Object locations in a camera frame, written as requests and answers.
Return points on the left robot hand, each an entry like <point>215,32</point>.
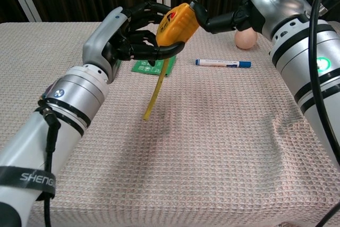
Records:
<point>98,43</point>

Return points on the yellow tape measure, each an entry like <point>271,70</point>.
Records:
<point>178,25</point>

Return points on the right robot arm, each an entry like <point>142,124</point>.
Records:
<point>300,57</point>

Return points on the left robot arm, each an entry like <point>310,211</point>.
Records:
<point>74,96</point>

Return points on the peach coloured ball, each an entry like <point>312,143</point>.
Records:
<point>245,40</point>

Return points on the green foil packet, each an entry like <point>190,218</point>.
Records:
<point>144,67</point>

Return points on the white blue marker pen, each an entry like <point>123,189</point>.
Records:
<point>220,63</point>

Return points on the beige waffle tablecloth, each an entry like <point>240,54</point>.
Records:
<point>199,144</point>

